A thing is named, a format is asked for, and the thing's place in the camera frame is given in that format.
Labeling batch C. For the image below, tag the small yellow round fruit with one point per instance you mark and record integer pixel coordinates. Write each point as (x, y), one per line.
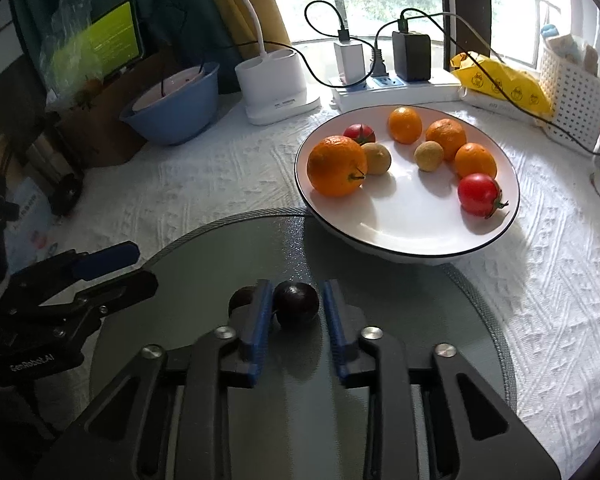
(377, 159)
(428, 156)

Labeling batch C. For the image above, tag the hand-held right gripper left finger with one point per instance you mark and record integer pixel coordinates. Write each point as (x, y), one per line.
(260, 322)

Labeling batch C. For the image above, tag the white plastic basket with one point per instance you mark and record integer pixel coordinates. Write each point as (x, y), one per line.
(575, 95)

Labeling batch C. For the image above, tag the large red tomato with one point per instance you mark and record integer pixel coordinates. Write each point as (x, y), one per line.
(479, 194)

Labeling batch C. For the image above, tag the blue white carton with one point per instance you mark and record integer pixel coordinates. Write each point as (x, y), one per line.
(27, 220)

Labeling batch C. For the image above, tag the large orange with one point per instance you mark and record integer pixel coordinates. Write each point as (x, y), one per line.
(336, 165)

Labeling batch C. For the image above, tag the brown cardboard box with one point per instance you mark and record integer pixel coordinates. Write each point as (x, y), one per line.
(100, 130)

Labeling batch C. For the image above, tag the dark purple plum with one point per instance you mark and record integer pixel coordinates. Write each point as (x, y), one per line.
(240, 299)
(296, 305)

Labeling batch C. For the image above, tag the metal cup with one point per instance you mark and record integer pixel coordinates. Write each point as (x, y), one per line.
(52, 157)

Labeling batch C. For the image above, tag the small red tomato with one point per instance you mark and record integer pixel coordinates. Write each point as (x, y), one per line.
(355, 132)

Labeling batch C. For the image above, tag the medium orange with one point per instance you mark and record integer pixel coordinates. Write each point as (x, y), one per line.
(446, 137)

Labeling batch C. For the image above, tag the black charger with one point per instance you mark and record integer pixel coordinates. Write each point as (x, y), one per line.
(411, 57)

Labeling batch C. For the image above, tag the small oval orange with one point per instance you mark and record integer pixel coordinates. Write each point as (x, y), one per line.
(475, 160)

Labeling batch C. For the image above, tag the dark green cloth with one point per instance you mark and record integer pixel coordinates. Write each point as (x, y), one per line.
(180, 5)

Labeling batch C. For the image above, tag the white charger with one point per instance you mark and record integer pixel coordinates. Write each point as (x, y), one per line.
(349, 62)

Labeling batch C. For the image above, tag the blue bowl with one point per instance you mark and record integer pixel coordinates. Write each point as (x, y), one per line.
(170, 122)

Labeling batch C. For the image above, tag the round mandarin orange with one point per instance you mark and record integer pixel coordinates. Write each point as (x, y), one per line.
(405, 124)

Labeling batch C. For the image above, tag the tablet with green screen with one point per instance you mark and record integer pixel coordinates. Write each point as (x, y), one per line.
(115, 40)

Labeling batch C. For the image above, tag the white power strip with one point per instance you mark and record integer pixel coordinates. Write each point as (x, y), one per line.
(430, 92)

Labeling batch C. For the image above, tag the black plug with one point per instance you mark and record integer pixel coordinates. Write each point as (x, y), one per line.
(377, 65)

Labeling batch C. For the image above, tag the yellow curtain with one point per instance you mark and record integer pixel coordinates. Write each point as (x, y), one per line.
(230, 5)

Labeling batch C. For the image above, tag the white round dish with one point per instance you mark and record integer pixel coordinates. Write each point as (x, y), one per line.
(167, 90)

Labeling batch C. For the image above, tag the yellow printed packet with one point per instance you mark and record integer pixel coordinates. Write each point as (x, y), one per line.
(505, 85)

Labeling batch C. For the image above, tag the white desk lamp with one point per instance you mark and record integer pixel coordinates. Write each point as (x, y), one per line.
(272, 82)

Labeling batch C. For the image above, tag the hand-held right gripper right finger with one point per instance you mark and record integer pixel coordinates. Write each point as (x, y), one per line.
(332, 320)

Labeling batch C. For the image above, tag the clear plastic bag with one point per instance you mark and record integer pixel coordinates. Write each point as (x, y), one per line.
(70, 55)

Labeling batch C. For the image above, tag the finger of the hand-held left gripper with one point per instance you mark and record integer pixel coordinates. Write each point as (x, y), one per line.
(125, 287)
(107, 260)

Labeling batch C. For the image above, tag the white plate with black rim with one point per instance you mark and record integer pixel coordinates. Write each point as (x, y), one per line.
(405, 212)

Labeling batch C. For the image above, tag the white textured tablecloth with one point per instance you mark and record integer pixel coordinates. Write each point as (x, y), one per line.
(555, 285)

